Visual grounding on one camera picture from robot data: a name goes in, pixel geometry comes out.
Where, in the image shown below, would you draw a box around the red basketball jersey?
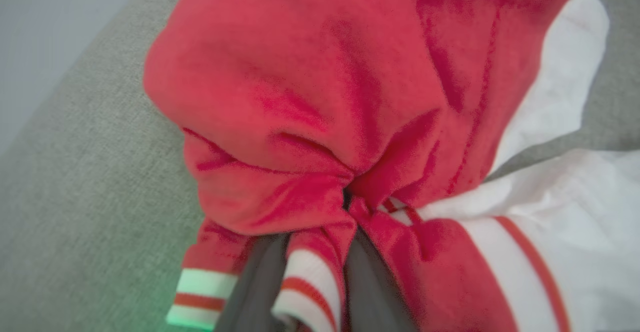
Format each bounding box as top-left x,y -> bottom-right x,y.
143,0 -> 640,332

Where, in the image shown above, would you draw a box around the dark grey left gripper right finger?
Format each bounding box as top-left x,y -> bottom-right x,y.
344,228 -> 417,332

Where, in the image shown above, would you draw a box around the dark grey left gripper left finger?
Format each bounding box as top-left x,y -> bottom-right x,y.
214,233 -> 292,332

